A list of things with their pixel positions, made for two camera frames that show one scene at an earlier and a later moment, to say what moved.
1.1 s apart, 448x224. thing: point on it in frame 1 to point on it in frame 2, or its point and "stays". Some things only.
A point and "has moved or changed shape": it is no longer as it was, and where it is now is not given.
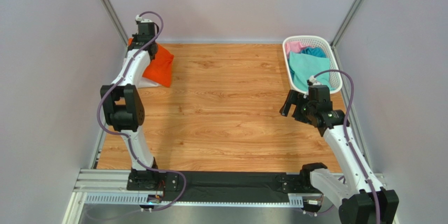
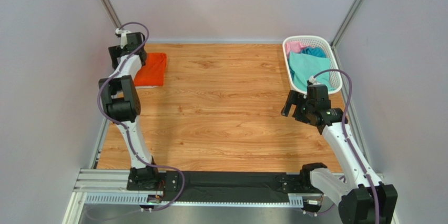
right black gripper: [297, 104] stays
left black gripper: [135, 38] to [115, 52]
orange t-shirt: [159, 69] has moved or changed shape
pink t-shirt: [294, 46] stays
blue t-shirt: [316, 51] stays
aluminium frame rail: [96, 185] stays
